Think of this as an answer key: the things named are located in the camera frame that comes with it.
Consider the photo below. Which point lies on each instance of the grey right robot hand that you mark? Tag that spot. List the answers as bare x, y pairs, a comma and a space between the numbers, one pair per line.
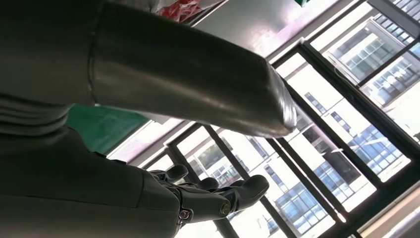
157, 65

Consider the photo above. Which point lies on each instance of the black window frame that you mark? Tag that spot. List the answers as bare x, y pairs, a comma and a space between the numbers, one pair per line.
367, 108

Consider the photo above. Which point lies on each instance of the green conveyor belt machine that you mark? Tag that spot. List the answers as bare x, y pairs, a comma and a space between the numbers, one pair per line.
101, 128

